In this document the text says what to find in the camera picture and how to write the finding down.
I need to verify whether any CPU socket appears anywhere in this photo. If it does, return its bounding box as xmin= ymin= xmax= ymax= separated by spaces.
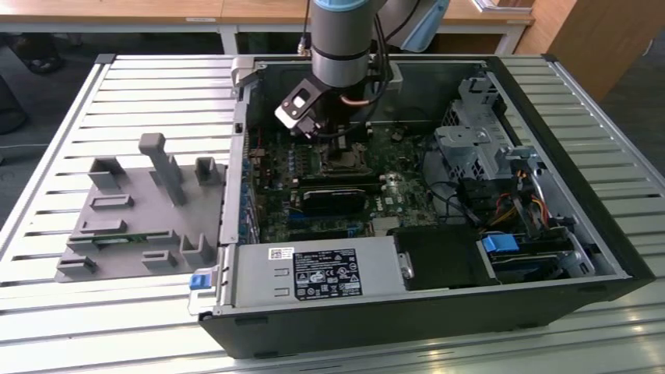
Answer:
xmin=318 ymin=143 xmax=370 ymax=175

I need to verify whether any black expansion slot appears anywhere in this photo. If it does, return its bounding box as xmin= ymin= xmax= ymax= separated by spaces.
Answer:
xmin=286 ymin=230 xmax=347 ymax=241

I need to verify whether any green motherboard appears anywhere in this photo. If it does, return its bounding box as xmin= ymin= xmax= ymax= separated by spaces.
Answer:
xmin=242 ymin=124 xmax=447 ymax=242

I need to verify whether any silver metal drive cage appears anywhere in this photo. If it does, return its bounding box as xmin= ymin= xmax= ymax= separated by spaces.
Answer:
xmin=433 ymin=76 xmax=551 ymax=180

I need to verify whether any low profile graphics card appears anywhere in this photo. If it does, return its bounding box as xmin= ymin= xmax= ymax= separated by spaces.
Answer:
xmin=299 ymin=185 xmax=369 ymax=214

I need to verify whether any small silver chipset heatsink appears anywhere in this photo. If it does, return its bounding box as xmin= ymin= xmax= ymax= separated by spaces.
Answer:
xmin=370 ymin=217 xmax=401 ymax=235

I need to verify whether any stack of papers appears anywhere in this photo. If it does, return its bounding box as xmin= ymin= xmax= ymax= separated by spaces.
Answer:
xmin=469 ymin=0 xmax=535 ymax=12

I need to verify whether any black plastic shroud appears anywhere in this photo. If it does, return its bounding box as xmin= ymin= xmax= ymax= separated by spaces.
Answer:
xmin=391 ymin=225 xmax=499 ymax=291

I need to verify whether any silver power supply with label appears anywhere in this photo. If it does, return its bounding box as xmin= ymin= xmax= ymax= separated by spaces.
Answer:
xmin=230 ymin=235 xmax=406 ymax=309

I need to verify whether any hard disk in blue carrier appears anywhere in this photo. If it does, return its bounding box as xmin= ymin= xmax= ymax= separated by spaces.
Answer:
xmin=479 ymin=232 xmax=570 ymax=284

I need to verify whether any grey parts rack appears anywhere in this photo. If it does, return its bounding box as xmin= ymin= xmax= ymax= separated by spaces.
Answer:
xmin=54 ymin=132 xmax=229 ymax=284

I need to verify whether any green RAM stick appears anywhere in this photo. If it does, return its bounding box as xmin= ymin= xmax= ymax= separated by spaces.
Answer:
xmin=91 ymin=232 xmax=171 ymax=246

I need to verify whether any wooden cabinet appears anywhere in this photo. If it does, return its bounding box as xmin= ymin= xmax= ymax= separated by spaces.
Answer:
xmin=513 ymin=0 xmax=665 ymax=102

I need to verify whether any black open PC case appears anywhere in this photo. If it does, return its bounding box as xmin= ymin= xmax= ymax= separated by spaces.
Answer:
xmin=186 ymin=54 xmax=657 ymax=360

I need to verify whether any white black wrist camera box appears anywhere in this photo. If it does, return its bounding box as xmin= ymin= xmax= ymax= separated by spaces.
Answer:
xmin=273 ymin=77 xmax=333 ymax=138

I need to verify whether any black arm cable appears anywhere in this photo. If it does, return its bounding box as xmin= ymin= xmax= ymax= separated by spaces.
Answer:
xmin=339 ymin=23 xmax=395 ymax=108

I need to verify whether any thin cable with gold connector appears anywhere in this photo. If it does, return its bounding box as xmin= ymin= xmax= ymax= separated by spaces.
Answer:
xmin=295 ymin=0 xmax=313 ymax=55

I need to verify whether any grey plastic case bracket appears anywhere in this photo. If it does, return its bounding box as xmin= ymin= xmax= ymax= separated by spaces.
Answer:
xmin=229 ymin=56 xmax=259 ymax=87

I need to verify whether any multicolour power wire bundle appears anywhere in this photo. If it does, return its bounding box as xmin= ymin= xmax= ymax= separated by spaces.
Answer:
xmin=487 ymin=192 xmax=550 ymax=229

